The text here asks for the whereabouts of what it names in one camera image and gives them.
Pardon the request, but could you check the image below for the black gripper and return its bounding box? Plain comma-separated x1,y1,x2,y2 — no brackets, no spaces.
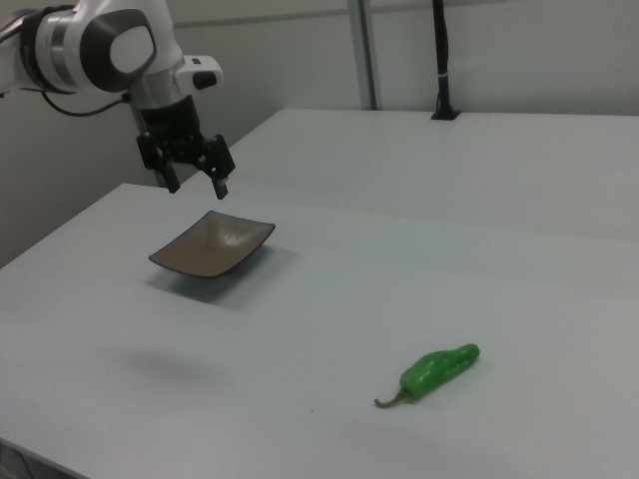
132,94,237,201

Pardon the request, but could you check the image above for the green chili pepper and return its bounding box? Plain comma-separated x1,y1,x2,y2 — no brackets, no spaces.
373,342,481,409

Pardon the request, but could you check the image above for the square dark ceramic plate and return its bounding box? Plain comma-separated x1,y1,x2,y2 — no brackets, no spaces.
148,210,277,279

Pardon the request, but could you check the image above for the black pole stand with base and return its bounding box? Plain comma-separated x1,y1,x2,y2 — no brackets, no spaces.
430,0,462,122

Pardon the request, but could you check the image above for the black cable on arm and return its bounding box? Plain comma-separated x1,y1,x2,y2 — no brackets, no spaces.
39,87,134,118

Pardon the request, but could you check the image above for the grey metal partition post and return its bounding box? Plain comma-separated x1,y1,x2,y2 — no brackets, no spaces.
347,0,378,111

